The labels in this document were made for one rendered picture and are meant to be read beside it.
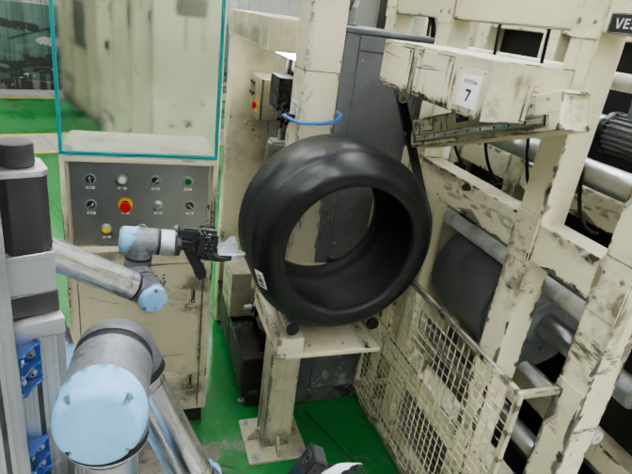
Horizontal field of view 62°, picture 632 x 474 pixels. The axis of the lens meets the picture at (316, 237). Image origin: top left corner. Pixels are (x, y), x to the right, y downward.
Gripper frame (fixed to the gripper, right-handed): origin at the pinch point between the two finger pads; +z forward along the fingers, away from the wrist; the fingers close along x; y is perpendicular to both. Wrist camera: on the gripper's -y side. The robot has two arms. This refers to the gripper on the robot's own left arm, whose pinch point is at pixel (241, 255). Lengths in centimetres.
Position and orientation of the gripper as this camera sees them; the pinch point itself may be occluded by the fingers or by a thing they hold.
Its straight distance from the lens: 161.6
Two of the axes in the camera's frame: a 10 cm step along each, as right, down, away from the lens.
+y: 2.4, -9.1, -3.5
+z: 9.2, 1.0, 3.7
